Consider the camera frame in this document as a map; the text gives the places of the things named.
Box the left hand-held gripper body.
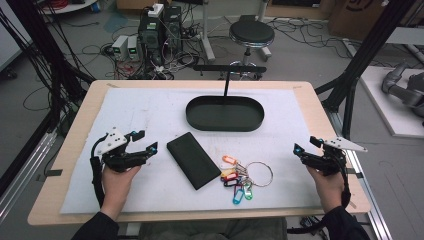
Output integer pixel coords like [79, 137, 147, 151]
[95, 127, 149, 174]

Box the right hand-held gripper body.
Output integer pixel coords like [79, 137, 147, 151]
[300, 136, 369, 177]

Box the person's left hand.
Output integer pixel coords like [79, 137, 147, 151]
[100, 164, 143, 215]

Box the person's right hand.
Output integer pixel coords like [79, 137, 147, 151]
[305, 165, 345, 215]

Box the white table mat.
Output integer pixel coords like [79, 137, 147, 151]
[59, 87, 323, 215]

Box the wooden table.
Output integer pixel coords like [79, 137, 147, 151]
[27, 79, 372, 227]

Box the white platform board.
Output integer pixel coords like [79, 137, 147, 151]
[359, 65, 424, 140]

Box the black oval tray with rack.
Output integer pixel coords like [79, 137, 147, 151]
[185, 64, 268, 133]

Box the white power supply box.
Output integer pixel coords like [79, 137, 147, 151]
[127, 35, 141, 62]
[110, 34, 130, 62]

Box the black computer tower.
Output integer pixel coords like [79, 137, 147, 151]
[162, 5, 184, 55]
[137, 14, 165, 67]

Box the white table leg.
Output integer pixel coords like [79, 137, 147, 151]
[199, 0, 217, 63]

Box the black round stool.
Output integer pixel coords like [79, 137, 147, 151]
[228, 20, 276, 81]

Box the white power adapter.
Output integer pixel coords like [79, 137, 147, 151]
[147, 2, 165, 19]

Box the cardboard box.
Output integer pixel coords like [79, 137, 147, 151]
[327, 0, 389, 42]

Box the round white table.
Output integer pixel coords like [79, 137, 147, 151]
[39, 0, 100, 16]

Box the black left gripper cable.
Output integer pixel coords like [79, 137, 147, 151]
[89, 135, 108, 208]

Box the aluminium rail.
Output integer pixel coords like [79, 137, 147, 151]
[0, 130, 58, 223]
[327, 110, 394, 240]

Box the key ring with coloured tags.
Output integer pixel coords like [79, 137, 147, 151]
[219, 154, 275, 206]

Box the tangle of floor cables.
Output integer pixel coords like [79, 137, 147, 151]
[99, 19, 208, 81]

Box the black metal frame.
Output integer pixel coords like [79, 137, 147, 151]
[314, 0, 418, 141]

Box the black cable bundle on frame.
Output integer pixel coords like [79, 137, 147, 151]
[0, 0, 96, 138]

